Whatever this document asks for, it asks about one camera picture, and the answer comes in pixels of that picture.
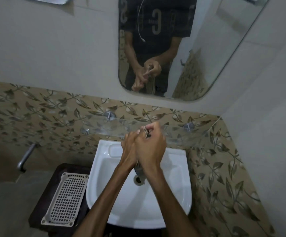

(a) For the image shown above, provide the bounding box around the person's left hand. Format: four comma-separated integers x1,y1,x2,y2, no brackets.
120,129,141,172

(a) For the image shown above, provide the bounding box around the person's right hand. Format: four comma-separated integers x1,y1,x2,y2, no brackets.
135,121,167,175

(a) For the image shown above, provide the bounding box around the checkered cleaning cloth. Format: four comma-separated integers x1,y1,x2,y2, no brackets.
134,127,151,179

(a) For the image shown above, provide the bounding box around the white wash basin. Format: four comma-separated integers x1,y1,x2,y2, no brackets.
86,139,192,229

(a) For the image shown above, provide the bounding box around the person's left forearm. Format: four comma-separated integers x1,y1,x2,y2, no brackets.
73,165,133,237

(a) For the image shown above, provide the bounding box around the person's right forearm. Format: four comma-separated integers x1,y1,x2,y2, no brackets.
144,169,199,237

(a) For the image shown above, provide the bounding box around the metal sink drain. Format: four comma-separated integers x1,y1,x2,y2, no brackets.
133,174,146,187

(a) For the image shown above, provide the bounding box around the clear glass shelf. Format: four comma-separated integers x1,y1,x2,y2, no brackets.
83,116,211,147

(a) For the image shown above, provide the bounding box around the white plastic perforated basket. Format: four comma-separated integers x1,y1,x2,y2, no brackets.
40,172,89,227

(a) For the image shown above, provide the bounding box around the dark stool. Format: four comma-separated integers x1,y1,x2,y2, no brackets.
29,163,92,232

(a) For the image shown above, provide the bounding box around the chrome wall tap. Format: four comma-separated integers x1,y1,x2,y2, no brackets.
16,143,40,173

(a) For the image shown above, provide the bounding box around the rounded wall mirror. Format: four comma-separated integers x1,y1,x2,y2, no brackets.
118,0,272,101

